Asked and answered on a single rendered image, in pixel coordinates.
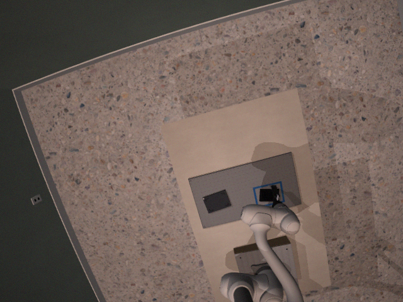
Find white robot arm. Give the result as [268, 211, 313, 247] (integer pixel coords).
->
[220, 203, 304, 302]

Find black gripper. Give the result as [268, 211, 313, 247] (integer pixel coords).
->
[268, 185, 282, 207]

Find black well plate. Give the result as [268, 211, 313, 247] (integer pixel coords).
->
[259, 189, 273, 201]

